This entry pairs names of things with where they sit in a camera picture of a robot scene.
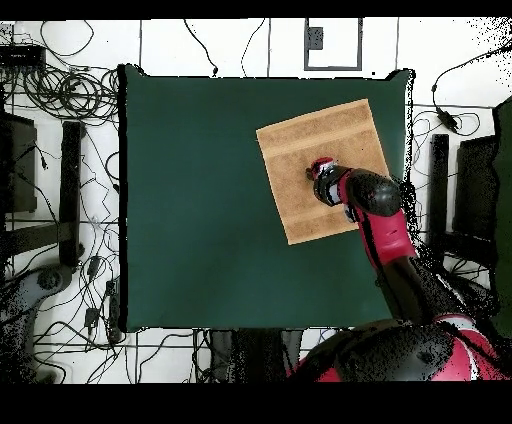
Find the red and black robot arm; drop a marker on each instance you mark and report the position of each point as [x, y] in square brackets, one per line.
[384, 232]

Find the tan terry towel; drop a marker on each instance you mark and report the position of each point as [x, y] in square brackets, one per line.
[304, 152]

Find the black box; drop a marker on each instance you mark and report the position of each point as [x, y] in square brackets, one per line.
[18, 168]
[476, 188]

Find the grey office chair base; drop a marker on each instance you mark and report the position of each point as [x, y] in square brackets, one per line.
[48, 280]

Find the black T-shaped stand base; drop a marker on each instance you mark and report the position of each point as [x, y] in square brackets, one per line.
[71, 192]
[439, 180]

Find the grey square floor frame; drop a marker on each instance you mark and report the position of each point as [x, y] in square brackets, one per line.
[332, 68]

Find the black power adapter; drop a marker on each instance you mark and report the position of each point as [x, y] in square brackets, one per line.
[93, 266]
[91, 316]

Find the dark green tablecloth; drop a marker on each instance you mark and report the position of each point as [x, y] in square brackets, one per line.
[200, 180]

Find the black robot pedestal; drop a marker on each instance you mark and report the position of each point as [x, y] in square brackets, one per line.
[256, 356]

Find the dark grey floor plate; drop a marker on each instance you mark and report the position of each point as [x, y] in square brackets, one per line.
[314, 38]

